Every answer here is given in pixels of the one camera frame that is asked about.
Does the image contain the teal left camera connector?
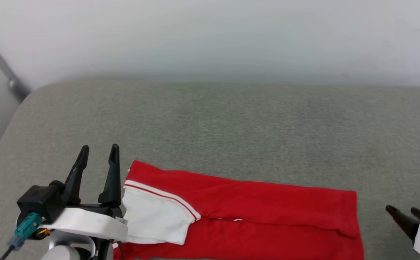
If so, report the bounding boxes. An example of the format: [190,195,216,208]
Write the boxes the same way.
[8,212,42,250]

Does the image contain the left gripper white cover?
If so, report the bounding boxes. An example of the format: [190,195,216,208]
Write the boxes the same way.
[38,144,128,260]

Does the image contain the grey metal bar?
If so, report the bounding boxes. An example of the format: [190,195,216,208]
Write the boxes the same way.
[0,25,31,102]

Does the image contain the red and white basketball jersey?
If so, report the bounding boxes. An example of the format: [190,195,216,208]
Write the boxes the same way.
[112,160,365,260]

